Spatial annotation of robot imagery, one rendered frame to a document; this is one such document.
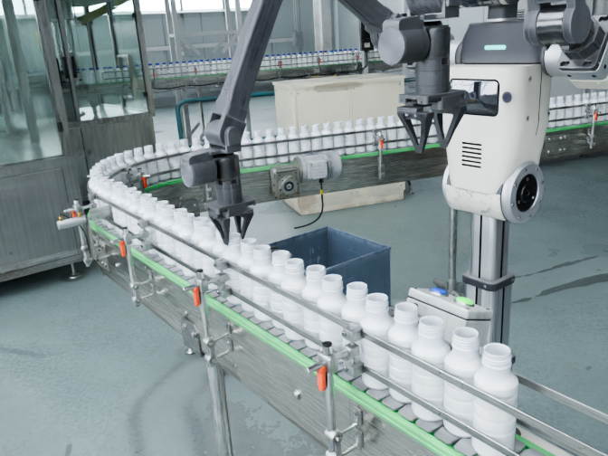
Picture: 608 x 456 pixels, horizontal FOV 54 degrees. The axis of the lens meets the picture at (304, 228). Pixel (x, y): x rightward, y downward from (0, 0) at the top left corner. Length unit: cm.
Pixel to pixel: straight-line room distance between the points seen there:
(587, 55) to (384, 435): 88
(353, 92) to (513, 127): 407
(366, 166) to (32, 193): 233
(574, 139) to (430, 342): 297
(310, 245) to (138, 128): 470
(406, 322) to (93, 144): 565
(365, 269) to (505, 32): 77
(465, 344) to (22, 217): 376
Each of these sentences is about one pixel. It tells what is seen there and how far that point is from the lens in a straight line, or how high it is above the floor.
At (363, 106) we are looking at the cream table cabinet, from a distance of 553.
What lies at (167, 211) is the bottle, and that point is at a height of 116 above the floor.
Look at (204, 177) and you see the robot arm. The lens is 127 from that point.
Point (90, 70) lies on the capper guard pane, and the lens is 642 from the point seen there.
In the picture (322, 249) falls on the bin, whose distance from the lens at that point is 209.
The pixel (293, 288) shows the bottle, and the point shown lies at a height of 112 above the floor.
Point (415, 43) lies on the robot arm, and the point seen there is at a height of 157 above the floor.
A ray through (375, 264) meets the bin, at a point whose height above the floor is 91.
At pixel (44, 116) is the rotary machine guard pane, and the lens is 435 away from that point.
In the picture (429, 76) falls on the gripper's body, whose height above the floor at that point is 152.
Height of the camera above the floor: 159
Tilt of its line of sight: 18 degrees down
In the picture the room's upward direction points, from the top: 4 degrees counter-clockwise
